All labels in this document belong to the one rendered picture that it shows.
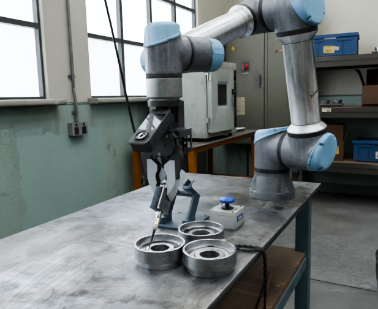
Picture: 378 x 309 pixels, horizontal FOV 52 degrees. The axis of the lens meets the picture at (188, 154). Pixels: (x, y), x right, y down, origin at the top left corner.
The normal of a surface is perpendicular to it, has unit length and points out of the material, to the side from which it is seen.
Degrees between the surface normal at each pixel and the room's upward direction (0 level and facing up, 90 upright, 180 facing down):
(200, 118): 90
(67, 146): 90
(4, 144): 90
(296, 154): 102
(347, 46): 90
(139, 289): 0
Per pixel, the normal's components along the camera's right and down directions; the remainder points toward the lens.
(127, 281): -0.03, -0.99
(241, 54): -0.48, 0.14
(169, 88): 0.28, 0.13
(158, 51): -0.20, 0.15
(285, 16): -0.67, 0.35
